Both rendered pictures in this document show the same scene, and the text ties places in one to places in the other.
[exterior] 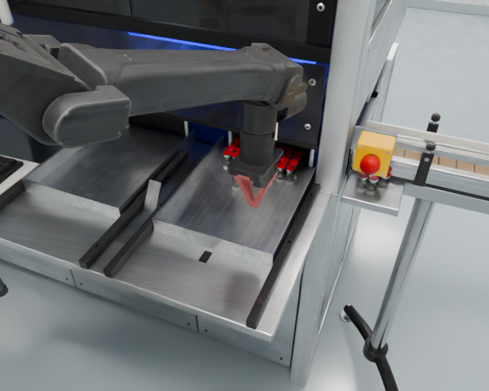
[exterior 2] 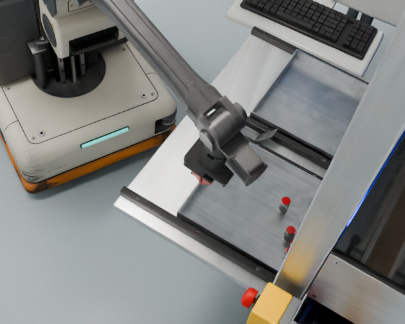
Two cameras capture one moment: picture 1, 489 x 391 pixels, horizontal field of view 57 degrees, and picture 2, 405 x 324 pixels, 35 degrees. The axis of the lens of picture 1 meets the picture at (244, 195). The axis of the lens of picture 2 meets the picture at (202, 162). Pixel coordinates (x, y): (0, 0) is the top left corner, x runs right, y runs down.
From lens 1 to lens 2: 1.16 m
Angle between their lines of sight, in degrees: 58
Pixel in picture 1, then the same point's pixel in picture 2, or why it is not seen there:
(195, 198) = (270, 173)
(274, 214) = (240, 234)
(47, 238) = (234, 75)
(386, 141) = (267, 311)
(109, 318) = not seen: hidden behind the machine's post
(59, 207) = (270, 79)
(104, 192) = (287, 108)
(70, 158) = (339, 82)
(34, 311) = not seen: hidden behind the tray
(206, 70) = (139, 44)
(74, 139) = not seen: outside the picture
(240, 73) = (164, 74)
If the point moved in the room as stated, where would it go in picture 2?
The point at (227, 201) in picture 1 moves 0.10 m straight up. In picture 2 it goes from (263, 198) to (272, 176)
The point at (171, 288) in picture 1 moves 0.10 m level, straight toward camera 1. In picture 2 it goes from (169, 148) to (127, 150)
